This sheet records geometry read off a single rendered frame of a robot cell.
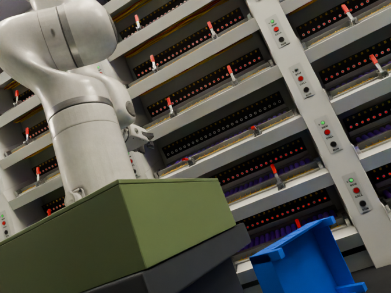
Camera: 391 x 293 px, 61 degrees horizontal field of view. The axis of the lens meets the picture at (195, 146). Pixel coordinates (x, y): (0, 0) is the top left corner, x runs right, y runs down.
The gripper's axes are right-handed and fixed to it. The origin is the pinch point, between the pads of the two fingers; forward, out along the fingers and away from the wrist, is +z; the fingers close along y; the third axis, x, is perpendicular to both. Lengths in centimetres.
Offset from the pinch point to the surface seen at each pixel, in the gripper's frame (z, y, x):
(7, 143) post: 12, 79, -42
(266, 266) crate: -21, -31, 49
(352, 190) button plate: 19, -56, 36
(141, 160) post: 11.8, 9.0, -1.4
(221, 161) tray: 15.3, -20.3, 11.3
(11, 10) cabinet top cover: 7, 61, -114
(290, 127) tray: 15, -47, 10
